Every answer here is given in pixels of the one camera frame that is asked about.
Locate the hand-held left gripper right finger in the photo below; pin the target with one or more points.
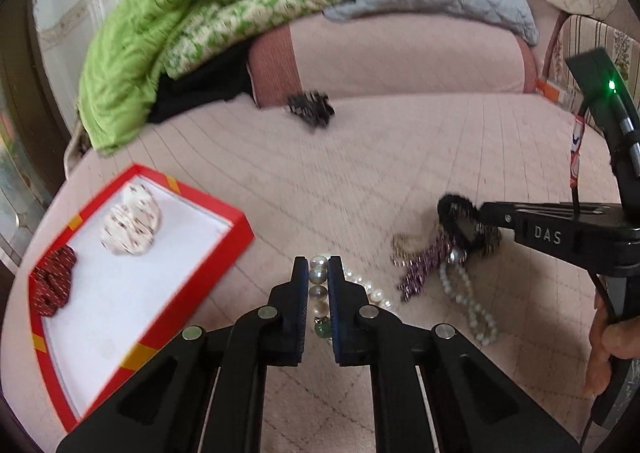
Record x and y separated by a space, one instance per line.
334 295

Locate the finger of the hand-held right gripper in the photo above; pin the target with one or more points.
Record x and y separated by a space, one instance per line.
550 209
467 230

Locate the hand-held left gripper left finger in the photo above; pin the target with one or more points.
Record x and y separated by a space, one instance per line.
302 295

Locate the black scrunchie with bead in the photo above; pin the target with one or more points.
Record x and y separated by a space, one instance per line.
450 205

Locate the gold pearl brooch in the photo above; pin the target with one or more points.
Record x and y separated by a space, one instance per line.
406 245

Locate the red cardboard box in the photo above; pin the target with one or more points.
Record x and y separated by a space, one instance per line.
150 293

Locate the person's right hand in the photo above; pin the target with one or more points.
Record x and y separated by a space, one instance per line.
600 348

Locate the orange and white packet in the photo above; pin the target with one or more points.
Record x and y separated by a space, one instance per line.
552 93

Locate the pink quilted bed cover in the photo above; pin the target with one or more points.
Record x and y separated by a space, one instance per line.
350 173

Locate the striped upholstered chair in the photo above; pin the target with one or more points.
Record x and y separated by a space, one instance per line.
580 38

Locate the white cherry print scrunchie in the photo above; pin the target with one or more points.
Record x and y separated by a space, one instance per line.
132 223

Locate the pink bolster cushion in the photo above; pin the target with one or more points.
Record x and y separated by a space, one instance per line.
400 58

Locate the black hair claw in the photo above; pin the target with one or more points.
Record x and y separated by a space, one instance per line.
310 108

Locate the black cloth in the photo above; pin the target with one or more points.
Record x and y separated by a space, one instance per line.
210 78

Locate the red polka dot scrunchie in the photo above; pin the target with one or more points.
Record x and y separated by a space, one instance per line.
52 278

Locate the wooden door with glass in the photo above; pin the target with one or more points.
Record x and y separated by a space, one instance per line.
25 133

